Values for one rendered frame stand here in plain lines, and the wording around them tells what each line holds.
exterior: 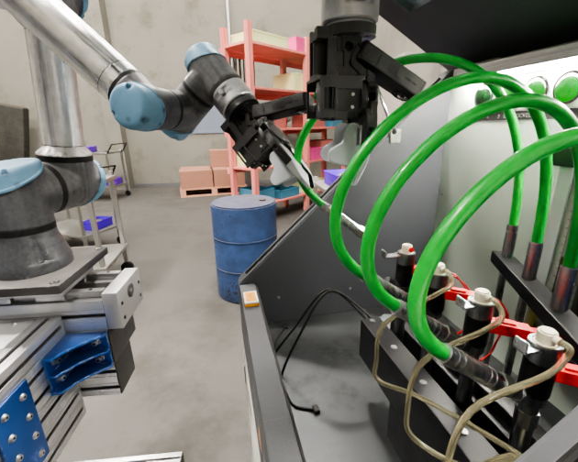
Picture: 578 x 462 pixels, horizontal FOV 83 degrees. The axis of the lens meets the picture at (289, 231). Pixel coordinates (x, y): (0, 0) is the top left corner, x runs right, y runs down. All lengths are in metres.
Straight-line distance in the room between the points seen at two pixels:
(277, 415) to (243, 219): 1.96
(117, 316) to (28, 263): 0.20
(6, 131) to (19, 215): 8.08
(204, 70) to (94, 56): 0.18
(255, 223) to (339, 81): 1.99
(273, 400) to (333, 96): 0.44
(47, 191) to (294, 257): 0.57
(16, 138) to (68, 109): 7.93
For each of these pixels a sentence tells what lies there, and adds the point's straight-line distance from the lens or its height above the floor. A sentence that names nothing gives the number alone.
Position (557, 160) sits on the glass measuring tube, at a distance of 0.68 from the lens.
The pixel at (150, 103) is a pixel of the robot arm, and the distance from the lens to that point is 0.61.
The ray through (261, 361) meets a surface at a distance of 0.60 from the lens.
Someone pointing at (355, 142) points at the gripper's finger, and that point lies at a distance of 0.49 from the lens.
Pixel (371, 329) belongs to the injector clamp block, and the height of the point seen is 0.98.
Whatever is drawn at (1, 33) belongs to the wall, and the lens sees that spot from 9.61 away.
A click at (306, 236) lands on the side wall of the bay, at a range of 0.83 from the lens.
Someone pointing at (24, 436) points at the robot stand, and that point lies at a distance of 0.83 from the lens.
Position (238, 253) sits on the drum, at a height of 0.43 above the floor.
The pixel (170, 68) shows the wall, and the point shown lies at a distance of 8.26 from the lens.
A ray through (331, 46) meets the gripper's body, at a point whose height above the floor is 1.43.
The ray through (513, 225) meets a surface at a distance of 0.68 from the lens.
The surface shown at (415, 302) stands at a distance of 0.28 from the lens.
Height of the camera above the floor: 1.33
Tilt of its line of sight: 18 degrees down
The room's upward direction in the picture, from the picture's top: 1 degrees counter-clockwise
